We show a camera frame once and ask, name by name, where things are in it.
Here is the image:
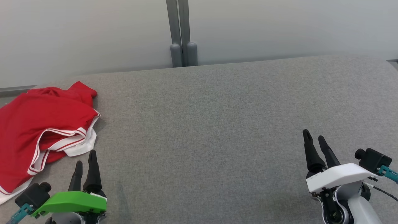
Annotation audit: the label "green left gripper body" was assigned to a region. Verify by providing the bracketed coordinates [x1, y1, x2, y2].
[30, 191, 108, 218]

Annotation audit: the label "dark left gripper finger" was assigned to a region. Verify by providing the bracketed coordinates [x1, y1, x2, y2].
[82, 150, 103, 194]
[68, 161, 83, 192]

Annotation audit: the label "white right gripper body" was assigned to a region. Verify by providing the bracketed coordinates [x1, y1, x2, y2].
[306, 163, 382, 194]

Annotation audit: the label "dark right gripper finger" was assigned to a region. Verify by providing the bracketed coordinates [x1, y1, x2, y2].
[318, 135, 341, 170]
[302, 129, 326, 175]

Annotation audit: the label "red basketball jersey white sleeves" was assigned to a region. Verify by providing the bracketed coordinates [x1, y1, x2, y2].
[0, 93, 101, 205]

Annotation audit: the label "right camera cable teal plug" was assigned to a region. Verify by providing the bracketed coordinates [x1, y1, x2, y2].
[378, 165, 398, 184]

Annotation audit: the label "thin black right gripper cable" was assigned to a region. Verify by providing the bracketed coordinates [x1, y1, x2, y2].
[364, 182, 398, 203]

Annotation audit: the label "grey wall base rail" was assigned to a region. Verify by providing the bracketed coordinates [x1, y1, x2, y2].
[0, 86, 38, 96]

